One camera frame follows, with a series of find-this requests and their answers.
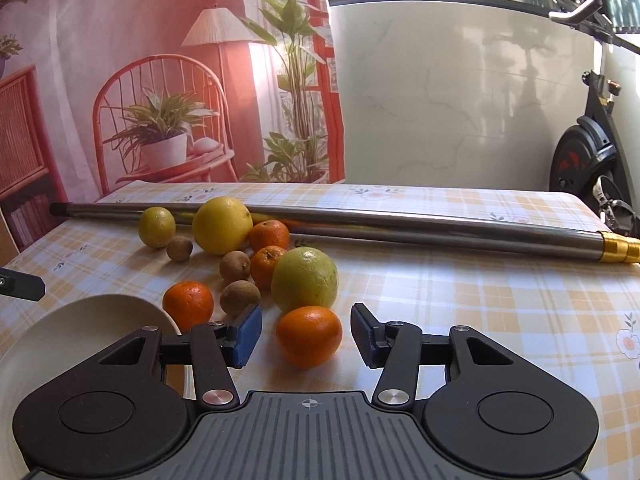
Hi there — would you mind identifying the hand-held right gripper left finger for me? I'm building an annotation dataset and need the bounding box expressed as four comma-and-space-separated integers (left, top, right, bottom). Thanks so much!
97, 305, 263, 409

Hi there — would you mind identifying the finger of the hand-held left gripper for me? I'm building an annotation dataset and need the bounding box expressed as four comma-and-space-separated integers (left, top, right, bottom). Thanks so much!
0, 267, 46, 303

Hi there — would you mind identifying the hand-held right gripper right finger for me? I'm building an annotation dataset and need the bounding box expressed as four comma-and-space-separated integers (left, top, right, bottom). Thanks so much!
351, 303, 516, 408

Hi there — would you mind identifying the brown kiwi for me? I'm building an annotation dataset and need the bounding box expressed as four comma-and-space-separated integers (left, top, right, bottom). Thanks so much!
220, 280, 262, 317
166, 237, 194, 262
219, 251, 252, 283

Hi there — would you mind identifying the orange tangerine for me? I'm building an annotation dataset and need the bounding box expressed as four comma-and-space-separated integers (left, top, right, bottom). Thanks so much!
248, 220, 291, 253
275, 306, 343, 370
250, 246, 288, 290
162, 281, 215, 328

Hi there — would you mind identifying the white bowl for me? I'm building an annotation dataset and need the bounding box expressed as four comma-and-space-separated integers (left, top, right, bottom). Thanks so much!
0, 294, 193, 461

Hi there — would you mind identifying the green-yellow apple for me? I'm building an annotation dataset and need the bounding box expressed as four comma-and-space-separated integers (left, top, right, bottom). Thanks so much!
271, 247, 340, 313
138, 206, 177, 249

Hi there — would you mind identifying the large yellow citrus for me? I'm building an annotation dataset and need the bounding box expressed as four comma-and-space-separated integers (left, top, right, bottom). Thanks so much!
192, 196, 254, 256

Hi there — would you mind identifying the plain steel pole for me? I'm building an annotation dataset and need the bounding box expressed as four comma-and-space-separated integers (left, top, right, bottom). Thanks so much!
95, 200, 598, 236

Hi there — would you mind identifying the steel pole with gold tip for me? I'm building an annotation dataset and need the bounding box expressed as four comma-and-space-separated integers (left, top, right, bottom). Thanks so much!
50, 202, 640, 264

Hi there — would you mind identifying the black exercise bike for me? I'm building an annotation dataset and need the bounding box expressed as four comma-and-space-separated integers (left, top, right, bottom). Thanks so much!
547, 0, 640, 241

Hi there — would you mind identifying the printed wall tapestry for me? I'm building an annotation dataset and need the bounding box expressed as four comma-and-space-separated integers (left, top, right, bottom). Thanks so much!
0, 0, 347, 256

